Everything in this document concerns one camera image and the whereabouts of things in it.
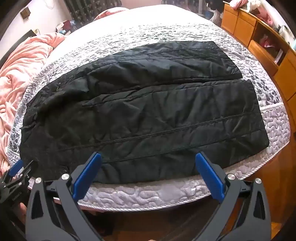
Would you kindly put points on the dark patterned curtain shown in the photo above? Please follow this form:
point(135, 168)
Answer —
point(92, 9)

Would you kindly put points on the pink clothes pile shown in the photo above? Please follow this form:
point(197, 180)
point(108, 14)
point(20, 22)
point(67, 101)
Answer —
point(253, 9)

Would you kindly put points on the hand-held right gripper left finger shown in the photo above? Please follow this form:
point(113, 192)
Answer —
point(86, 172)

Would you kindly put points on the black pants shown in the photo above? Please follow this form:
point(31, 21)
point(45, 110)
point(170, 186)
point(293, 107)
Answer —
point(143, 111)

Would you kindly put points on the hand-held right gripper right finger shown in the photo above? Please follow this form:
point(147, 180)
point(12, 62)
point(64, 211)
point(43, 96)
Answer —
point(209, 172)

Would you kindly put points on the small wall picture frame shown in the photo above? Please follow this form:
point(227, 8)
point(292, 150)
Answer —
point(25, 12)

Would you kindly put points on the pink blanket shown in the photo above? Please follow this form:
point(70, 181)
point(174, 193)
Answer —
point(20, 69)

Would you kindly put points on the dark headboard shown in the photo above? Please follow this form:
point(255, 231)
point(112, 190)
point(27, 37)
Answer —
point(13, 44)

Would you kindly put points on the grey quilted mattress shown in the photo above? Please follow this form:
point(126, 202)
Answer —
point(233, 37)

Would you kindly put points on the wooden cabinet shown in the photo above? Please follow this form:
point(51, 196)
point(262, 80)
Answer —
point(261, 30)

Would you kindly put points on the nightstand clutter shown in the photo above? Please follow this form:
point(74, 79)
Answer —
point(66, 26)

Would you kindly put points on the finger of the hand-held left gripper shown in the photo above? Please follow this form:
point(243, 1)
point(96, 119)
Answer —
point(25, 172)
point(17, 167)

